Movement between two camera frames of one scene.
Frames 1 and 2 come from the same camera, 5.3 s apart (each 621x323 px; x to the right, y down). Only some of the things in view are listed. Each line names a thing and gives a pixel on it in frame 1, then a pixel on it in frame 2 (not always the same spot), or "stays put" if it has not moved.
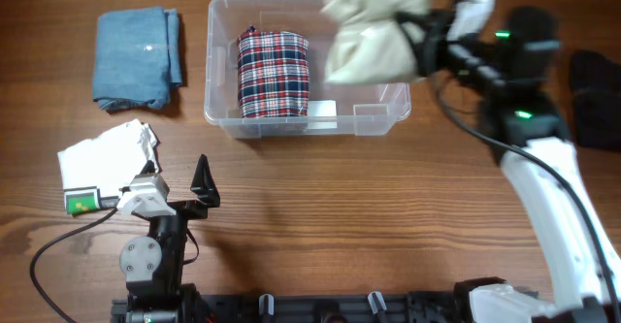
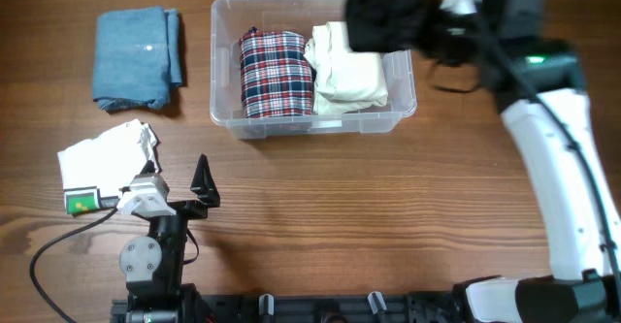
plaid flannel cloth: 274,79 stays put
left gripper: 203,185 stays put
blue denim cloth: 137,58 stays put
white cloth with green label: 98,169 stays put
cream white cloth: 366,44 to 345,80
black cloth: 596,85 to 385,13
